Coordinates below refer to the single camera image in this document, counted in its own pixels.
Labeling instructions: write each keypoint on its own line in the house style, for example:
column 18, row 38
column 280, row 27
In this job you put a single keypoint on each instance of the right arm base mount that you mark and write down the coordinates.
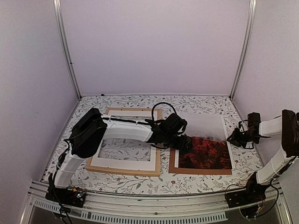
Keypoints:
column 251, row 193

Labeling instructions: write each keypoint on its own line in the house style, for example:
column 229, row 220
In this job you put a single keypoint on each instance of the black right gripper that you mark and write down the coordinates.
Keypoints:
column 234, row 140

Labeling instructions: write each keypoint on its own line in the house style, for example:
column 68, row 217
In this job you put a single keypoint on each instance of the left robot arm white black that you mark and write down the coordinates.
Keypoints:
column 94, row 127

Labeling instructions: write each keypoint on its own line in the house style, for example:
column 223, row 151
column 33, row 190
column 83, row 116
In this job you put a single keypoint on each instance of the aluminium front rail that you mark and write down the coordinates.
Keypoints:
column 108, row 208

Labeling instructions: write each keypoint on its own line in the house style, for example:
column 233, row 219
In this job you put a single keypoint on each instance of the aluminium corner post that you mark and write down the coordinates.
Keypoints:
column 65, row 46
column 245, row 46

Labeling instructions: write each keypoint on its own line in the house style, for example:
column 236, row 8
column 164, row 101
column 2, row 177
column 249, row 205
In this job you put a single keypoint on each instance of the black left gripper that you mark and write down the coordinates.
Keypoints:
column 181, row 146

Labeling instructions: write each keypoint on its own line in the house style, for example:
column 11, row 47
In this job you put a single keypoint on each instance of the left aluminium corner post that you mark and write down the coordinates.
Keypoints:
column 65, row 46

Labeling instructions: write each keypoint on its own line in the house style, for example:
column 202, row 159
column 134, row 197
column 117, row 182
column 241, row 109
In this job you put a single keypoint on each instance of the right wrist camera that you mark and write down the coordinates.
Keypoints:
column 253, row 119

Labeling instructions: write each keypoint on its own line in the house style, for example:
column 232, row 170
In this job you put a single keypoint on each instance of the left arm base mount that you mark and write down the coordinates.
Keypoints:
column 65, row 196

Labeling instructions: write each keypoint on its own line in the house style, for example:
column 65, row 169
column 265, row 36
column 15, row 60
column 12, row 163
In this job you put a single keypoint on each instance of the floral patterned table mat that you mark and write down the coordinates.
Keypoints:
column 246, row 161

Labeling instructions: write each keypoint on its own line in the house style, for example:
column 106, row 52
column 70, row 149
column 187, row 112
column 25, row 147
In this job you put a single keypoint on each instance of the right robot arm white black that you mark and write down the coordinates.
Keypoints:
column 284, row 129

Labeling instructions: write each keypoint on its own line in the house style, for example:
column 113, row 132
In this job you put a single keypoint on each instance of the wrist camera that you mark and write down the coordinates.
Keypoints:
column 175, row 124
column 253, row 119

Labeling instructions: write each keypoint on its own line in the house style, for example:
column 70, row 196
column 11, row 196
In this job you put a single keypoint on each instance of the right aluminium corner post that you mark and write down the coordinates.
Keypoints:
column 245, row 46

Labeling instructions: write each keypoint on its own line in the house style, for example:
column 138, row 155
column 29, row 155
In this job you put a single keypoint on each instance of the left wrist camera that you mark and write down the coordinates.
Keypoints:
column 175, row 124

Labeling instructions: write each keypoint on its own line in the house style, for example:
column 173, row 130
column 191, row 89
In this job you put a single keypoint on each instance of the brown backing board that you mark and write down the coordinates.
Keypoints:
column 192, row 171

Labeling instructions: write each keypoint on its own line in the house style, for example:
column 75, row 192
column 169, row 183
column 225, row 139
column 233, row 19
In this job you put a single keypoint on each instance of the light wooden picture frame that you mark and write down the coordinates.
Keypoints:
column 129, row 124

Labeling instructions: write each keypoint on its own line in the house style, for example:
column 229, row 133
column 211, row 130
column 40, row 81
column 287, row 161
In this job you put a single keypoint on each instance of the clear acrylic glazing sheet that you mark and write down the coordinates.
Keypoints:
column 124, row 149

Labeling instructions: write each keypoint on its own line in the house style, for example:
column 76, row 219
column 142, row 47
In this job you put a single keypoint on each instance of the red forest landscape photo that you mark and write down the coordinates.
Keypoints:
column 210, row 149

